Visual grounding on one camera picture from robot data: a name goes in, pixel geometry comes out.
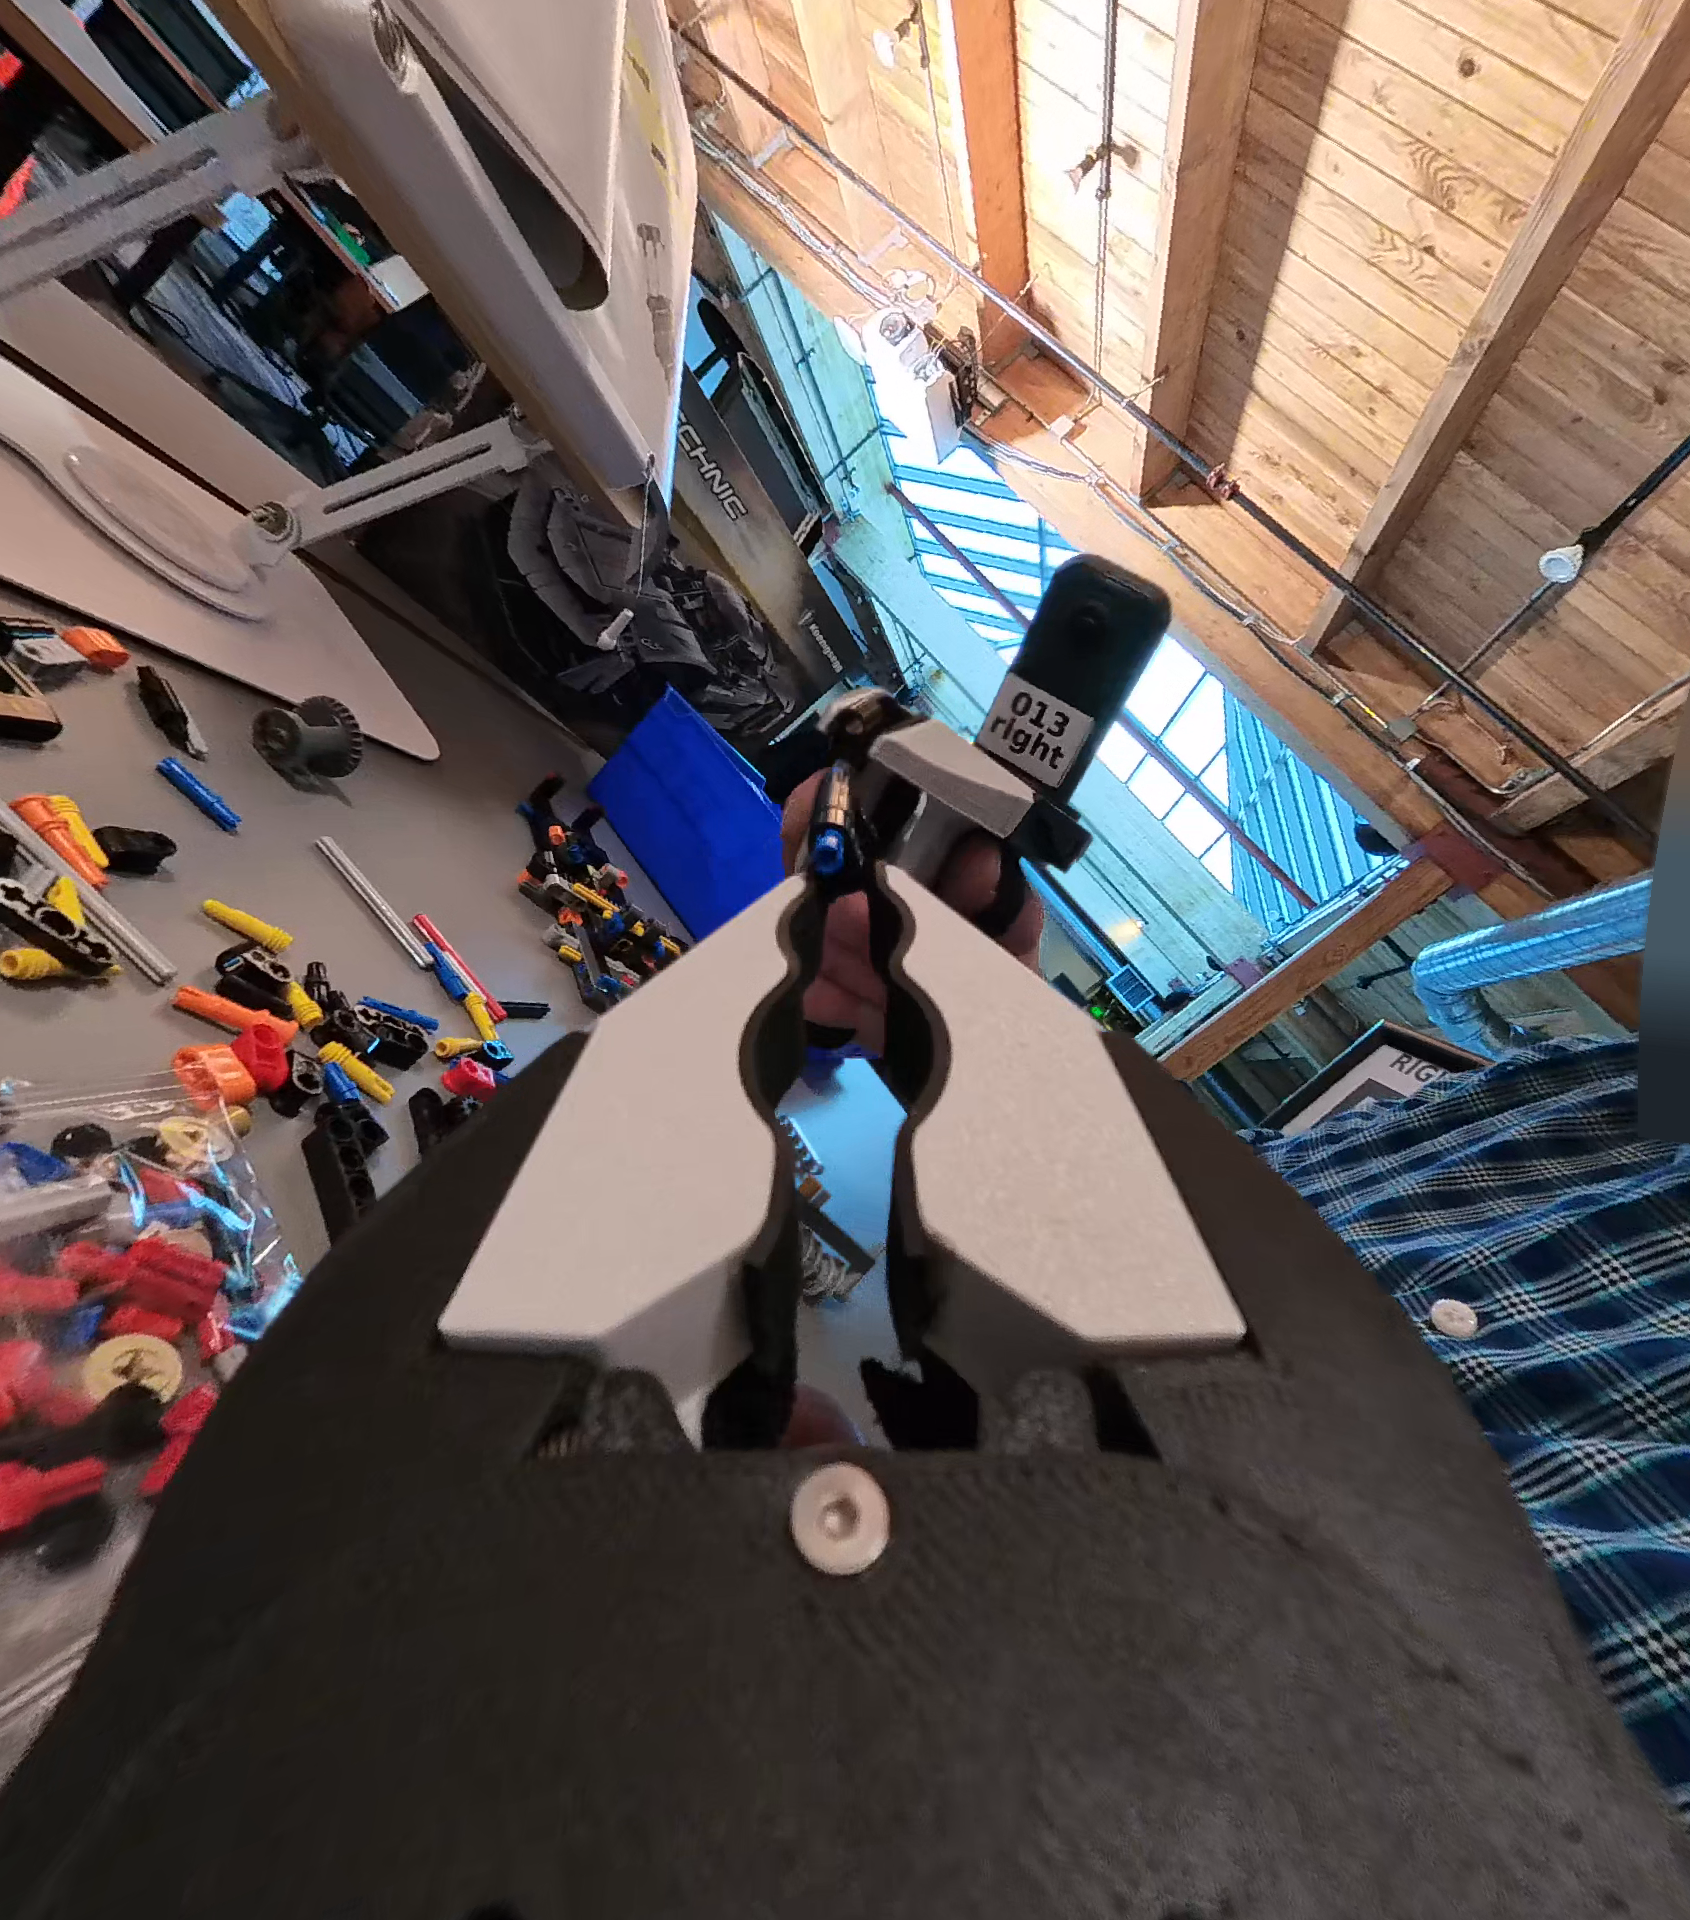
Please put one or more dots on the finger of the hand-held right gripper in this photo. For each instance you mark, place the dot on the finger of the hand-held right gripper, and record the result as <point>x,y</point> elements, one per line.
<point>958,789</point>

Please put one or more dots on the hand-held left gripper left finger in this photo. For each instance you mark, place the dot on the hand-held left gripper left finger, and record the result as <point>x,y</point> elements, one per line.
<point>605,1171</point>

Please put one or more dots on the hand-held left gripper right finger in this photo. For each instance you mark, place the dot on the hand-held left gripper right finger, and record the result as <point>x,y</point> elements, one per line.
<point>1070,1184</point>

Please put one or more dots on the black lego beam blue pins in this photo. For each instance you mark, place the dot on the black lego beam blue pins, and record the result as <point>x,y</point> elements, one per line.
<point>833,823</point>

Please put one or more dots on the red lego axle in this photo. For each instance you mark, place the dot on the red lego axle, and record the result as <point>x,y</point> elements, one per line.
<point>454,969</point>

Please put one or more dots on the partly built lego model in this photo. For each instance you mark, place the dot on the partly built lego model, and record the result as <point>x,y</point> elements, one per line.
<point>602,900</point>

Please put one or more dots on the black lego set box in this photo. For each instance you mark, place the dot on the black lego set box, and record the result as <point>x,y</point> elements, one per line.
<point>724,480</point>

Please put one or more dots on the pile of loose lego pieces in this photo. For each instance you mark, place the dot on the pile of loose lego pieces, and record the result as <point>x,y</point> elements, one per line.
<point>261,991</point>

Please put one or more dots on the clear bag of lego parts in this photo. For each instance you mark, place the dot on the clear bag of lego parts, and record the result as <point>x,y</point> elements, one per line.
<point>21,1321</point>

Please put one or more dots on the person's right hand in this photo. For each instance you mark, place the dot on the person's right hand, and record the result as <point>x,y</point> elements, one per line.
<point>861,960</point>

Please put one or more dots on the large window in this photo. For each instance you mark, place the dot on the large window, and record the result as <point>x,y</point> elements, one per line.
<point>964,519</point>

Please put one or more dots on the black ceiling pipe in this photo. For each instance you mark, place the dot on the black ceiling pipe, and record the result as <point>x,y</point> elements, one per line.
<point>1324,574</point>

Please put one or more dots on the blue plastic bin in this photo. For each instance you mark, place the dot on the blue plastic bin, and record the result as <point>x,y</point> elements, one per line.
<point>688,811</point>

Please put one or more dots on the framed sign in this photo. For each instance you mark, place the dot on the framed sign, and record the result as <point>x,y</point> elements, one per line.
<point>1385,1072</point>

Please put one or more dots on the round ceiling sensor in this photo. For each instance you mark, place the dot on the round ceiling sensor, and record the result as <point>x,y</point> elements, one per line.
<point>1563,563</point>

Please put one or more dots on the black gear wheel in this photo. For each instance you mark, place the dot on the black gear wheel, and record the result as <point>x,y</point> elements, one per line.
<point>308,742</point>

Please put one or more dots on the blue plaid shirt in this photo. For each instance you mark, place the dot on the blue plaid shirt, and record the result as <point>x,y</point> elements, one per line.
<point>1610,1424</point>

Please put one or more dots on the white stand base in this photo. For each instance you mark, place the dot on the white stand base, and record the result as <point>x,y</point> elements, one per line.
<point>111,571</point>

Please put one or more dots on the metal air duct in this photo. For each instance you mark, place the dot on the metal air duct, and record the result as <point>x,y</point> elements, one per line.
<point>1520,944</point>

